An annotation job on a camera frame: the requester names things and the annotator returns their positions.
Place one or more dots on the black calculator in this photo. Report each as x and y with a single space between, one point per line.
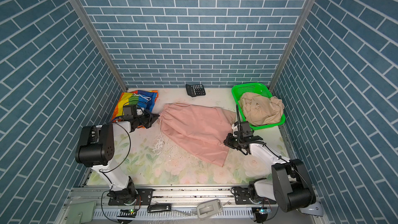
195 90

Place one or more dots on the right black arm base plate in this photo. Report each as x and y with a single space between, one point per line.
244 196

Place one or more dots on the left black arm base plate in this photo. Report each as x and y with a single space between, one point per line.
126 198

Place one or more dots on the pink shorts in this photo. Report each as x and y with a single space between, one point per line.
199 130

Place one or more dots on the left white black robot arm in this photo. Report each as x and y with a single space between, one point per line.
96 148

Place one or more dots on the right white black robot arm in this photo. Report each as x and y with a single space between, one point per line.
291 187

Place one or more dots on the green circuit board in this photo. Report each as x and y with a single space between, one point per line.
261 211
127 213

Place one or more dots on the beige shorts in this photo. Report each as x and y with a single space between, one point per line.
260 110

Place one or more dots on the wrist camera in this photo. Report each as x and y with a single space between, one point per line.
235 127
132 111

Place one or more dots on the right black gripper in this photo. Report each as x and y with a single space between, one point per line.
228 141

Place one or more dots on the rainbow striped shorts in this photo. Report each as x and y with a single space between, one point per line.
143 99

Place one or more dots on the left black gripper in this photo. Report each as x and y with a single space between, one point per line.
151 117

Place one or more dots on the left green circuit board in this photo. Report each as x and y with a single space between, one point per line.
127 213

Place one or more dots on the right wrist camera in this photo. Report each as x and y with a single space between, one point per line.
235 127

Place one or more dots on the right green circuit board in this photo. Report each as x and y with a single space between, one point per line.
261 211

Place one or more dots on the white slotted cable duct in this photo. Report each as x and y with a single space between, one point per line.
181 213

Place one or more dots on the green plastic basket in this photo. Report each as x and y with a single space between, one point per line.
239 90

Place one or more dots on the grey plastic clip device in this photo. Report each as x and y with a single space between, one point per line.
208 209

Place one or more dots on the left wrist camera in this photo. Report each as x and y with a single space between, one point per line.
132 111

